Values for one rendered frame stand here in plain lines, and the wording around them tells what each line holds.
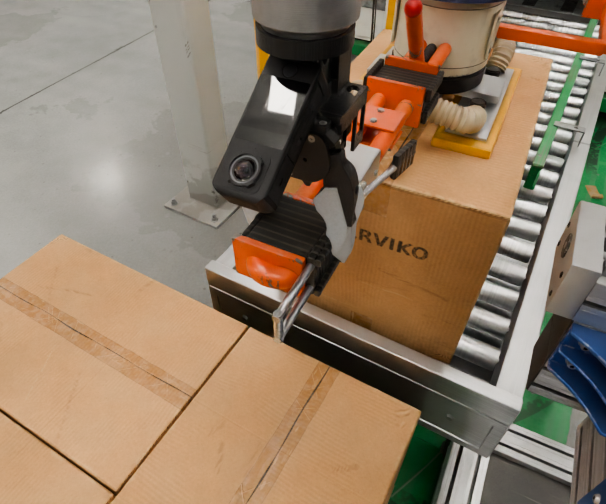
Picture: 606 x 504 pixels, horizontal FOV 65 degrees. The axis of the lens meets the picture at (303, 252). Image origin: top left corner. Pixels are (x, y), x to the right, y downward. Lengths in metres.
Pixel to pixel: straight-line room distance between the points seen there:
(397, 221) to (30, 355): 0.80
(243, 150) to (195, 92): 1.55
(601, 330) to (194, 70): 1.52
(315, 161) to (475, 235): 0.44
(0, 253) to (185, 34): 1.18
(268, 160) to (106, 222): 1.96
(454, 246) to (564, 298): 0.20
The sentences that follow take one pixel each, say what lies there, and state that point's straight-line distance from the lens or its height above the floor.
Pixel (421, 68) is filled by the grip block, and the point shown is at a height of 1.10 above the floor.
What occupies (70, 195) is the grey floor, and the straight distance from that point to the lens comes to 2.50.
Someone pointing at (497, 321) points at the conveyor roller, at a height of 0.55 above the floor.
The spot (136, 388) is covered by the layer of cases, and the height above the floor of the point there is 0.54.
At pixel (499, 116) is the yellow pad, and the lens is 0.96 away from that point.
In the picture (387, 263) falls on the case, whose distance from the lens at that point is 0.87.
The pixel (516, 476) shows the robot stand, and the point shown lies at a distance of 1.36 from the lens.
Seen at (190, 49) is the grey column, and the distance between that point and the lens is 1.83.
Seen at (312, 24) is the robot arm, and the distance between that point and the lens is 0.33.
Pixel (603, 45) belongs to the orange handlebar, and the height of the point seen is 1.08.
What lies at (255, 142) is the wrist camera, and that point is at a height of 1.22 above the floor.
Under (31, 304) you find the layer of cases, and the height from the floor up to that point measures 0.54.
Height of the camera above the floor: 1.40
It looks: 45 degrees down
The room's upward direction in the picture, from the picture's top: straight up
